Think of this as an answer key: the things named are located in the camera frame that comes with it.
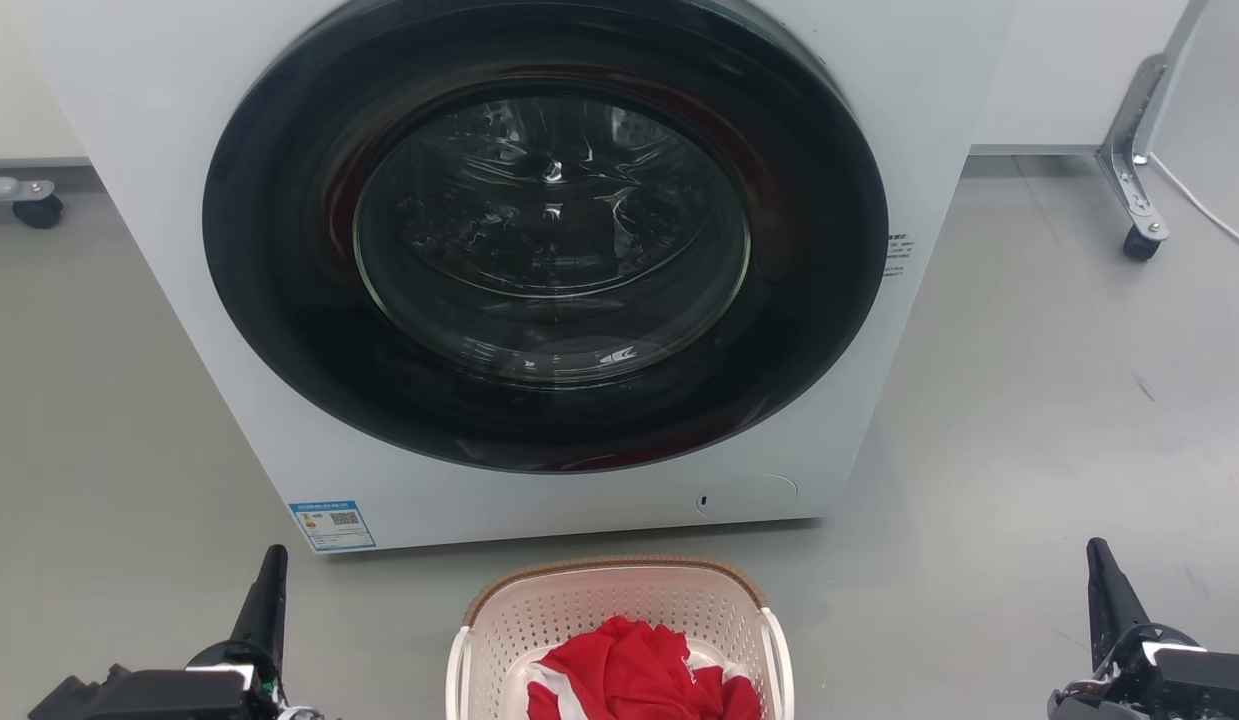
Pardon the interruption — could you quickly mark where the round black washer door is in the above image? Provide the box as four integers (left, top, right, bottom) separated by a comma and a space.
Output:
202, 0, 889, 475

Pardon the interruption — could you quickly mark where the blue energy label sticker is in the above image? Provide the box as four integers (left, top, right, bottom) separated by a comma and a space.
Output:
288, 500, 377, 553

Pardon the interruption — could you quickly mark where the white front-loading washing machine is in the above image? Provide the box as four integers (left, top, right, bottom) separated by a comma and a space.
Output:
14, 0, 1015, 554

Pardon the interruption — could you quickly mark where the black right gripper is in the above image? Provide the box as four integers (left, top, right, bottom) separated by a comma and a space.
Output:
1085, 538, 1210, 720

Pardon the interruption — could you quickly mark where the white perforated laundry basket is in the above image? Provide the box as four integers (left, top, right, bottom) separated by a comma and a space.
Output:
445, 556, 795, 720

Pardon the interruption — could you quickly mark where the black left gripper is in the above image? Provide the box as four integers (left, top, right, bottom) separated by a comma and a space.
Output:
184, 545, 289, 720

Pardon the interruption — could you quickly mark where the red and white garment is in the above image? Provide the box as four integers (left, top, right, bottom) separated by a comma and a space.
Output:
527, 616, 763, 720

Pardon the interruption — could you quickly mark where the white back panel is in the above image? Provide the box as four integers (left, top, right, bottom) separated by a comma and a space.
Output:
969, 0, 1191, 156

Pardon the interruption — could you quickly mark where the thin white cable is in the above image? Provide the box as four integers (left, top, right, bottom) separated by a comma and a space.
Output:
1147, 150, 1239, 257

